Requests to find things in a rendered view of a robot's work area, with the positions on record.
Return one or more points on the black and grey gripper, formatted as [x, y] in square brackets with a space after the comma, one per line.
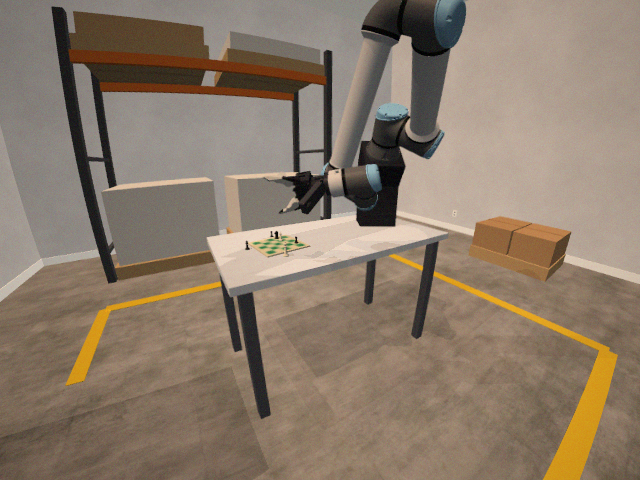
[302, 182]

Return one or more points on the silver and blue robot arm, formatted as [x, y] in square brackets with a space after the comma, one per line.
[431, 24]

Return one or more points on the green and cream chessboard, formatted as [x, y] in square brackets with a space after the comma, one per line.
[272, 247]

